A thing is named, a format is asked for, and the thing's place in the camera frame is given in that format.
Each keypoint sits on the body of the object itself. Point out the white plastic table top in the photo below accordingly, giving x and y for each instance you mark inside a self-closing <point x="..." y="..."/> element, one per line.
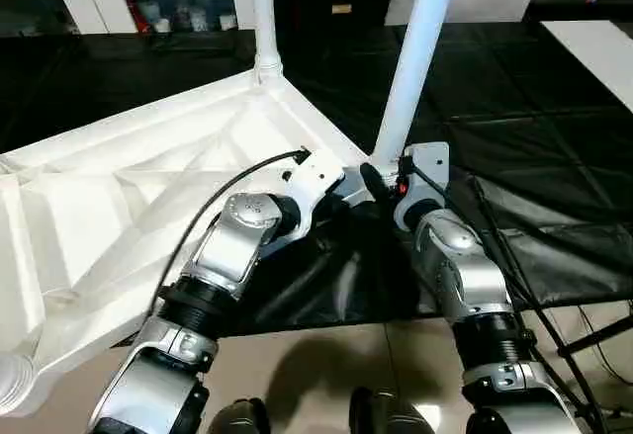
<point x="148" y="157"/>

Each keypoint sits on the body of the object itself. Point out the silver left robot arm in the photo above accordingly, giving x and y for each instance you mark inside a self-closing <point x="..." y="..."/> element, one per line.
<point x="232" y="251"/>

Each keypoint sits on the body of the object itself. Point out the small tan label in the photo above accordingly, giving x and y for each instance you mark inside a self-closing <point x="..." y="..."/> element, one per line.
<point x="341" y="8"/>

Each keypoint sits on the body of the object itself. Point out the small white cup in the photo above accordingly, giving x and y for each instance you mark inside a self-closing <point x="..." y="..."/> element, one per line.
<point x="226" y="22"/>
<point x="161" y="25"/>

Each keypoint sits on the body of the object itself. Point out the white flat board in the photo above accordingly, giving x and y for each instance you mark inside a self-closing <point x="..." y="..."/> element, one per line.
<point x="593" y="43"/>

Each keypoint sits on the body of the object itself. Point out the black stand leg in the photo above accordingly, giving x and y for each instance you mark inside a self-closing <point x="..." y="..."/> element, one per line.
<point x="593" y="335"/>

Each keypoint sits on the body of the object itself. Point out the red bottle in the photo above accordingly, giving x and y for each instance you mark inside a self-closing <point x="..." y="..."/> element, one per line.
<point x="135" y="15"/>

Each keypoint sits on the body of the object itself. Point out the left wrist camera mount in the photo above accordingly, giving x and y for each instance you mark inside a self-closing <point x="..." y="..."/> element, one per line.
<point x="311" y="177"/>

